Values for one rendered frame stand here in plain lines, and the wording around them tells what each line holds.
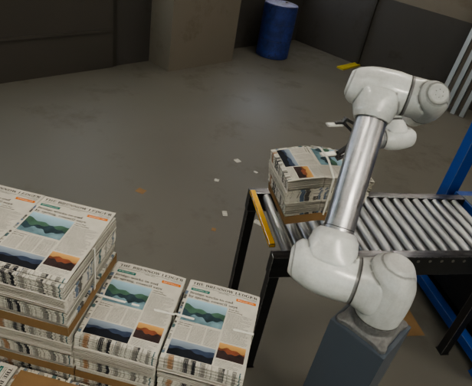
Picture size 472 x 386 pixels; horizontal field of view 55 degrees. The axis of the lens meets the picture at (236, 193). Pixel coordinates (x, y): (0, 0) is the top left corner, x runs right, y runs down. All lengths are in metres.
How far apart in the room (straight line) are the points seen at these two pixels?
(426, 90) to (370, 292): 0.64
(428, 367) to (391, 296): 1.64
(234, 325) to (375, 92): 0.93
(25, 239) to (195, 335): 0.65
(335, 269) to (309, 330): 1.49
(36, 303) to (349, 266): 0.97
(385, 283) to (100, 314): 0.95
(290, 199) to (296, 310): 1.17
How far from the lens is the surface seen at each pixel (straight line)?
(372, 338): 1.54
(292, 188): 1.90
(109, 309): 1.69
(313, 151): 2.11
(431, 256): 2.40
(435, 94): 1.52
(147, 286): 1.76
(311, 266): 1.41
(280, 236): 2.15
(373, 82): 1.52
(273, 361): 2.67
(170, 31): 6.05
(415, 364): 3.00
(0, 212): 1.75
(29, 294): 1.54
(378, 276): 1.41
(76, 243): 1.58
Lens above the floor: 2.11
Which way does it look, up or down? 34 degrees down
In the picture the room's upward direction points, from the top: 11 degrees clockwise
